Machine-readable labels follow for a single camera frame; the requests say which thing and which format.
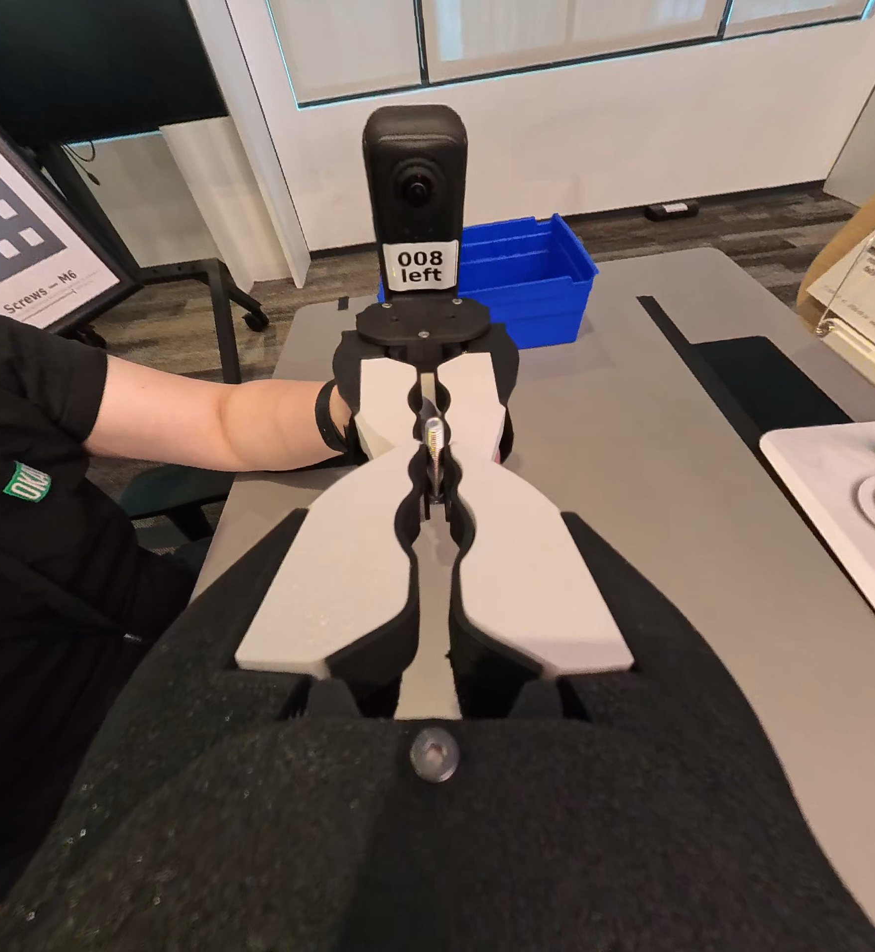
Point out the silver hex bolt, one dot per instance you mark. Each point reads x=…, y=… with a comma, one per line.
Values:
x=434, y=442

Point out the large black screen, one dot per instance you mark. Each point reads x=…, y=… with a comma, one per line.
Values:
x=73, y=59

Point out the screws sign board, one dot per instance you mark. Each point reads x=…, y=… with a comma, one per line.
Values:
x=6, y=223

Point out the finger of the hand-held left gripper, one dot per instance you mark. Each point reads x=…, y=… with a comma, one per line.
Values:
x=478, y=405
x=382, y=405

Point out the person in black shirt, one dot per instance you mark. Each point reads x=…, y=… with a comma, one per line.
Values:
x=36, y=558

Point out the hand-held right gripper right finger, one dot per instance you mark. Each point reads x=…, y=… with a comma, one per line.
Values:
x=534, y=573

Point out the wooden display board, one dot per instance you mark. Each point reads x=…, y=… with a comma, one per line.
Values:
x=847, y=245

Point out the black wristband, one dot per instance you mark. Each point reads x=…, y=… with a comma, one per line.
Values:
x=326, y=424

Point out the person's left forearm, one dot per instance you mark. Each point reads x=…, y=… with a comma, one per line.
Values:
x=222, y=424

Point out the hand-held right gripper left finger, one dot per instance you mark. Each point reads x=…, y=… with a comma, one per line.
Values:
x=333, y=573

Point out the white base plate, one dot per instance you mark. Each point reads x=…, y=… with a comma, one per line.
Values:
x=817, y=476

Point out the dark office chair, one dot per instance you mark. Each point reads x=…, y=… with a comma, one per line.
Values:
x=177, y=494

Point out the black table strip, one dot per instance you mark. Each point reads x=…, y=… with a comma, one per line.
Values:
x=668, y=320

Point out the blue plastic bin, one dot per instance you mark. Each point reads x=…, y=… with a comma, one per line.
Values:
x=527, y=290

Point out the black wheeled stand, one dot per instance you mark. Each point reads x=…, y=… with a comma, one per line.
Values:
x=222, y=312

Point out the black floor box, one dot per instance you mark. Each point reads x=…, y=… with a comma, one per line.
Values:
x=672, y=210

